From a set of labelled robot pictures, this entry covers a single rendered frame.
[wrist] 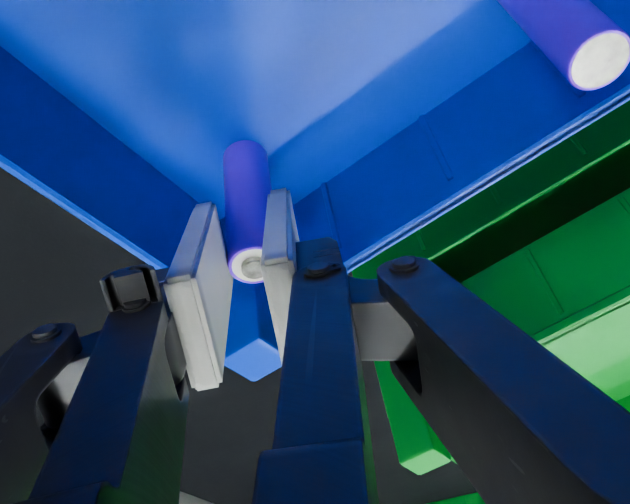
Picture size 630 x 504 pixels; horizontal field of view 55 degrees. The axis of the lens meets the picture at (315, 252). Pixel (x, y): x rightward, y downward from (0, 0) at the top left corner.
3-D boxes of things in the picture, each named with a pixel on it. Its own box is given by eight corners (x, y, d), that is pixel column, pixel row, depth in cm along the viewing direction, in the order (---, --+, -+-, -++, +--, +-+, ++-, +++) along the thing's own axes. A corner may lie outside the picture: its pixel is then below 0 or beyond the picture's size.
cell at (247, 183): (243, 183, 26) (252, 296, 21) (213, 157, 25) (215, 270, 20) (276, 159, 25) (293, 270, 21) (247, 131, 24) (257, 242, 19)
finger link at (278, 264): (259, 263, 14) (291, 257, 14) (267, 190, 20) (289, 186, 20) (283, 377, 15) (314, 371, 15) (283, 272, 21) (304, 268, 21)
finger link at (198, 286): (222, 388, 15) (192, 394, 15) (234, 281, 21) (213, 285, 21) (193, 275, 14) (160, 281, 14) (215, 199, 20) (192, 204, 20)
